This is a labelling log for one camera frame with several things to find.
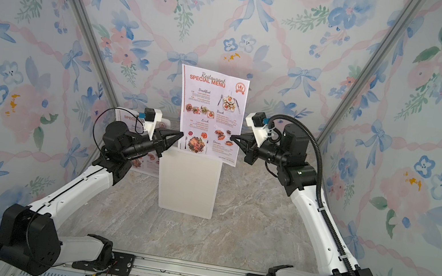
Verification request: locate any white narrow rack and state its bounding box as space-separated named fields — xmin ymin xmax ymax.
xmin=120 ymin=134 xmax=148 ymax=162
xmin=158 ymin=147 xmax=223 ymax=219

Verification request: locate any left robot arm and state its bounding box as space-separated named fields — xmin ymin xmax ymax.
xmin=0 ymin=121 xmax=184 ymax=276

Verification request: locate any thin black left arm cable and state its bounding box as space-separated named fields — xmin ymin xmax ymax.
xmin=20 ymin=95 xmax=148 ymax=276

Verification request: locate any aluminium frame post right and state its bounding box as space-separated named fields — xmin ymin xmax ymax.
xmin=318 ymin=0 xmax=424 ymax=145

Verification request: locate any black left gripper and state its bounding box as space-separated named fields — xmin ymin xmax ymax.
xmin=123 ymin=124 xmax=184 ymax=170

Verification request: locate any aluminium frame post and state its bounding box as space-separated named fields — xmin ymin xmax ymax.
xmin=71 ymin=0 xmax=119 ymax=107
xmin=318 ymin=0 xmax=424 ymax=145

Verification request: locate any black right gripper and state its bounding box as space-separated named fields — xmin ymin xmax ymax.
xmin=230 ymin=129 xmax=292 ymax=171

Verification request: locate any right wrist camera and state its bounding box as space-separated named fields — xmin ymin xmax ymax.
xmin=245 ymin=112 xmax=269 ymax=147

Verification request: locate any white narrow rack front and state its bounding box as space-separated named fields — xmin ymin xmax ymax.
xmin=120 ymin=134 xmax=148 ymax=162

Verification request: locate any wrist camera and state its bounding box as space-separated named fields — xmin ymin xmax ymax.
xmin=138 ymin=107 xmax=163 ymax=140
xmin=245 ymin=112 xmax=269 ymax=147

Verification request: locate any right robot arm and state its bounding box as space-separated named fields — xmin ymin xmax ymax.
xmin=230 ymin=112 xmax=373 ymax=276

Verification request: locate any aluminium frame post left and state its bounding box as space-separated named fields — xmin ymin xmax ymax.
xmin=71 ymin=0 xmax=119 ymax=107

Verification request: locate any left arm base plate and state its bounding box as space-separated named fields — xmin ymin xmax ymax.
xmin=71 ymin=251 xmax=136 ymax=276

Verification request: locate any black corrugated cable conduit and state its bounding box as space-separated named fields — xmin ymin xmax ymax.
xmin=242 ymin=111 xmax=403 ymax=276

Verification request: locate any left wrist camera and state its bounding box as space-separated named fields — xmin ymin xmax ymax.
xmin=138 ymin=107 xmax=163 ymax=140

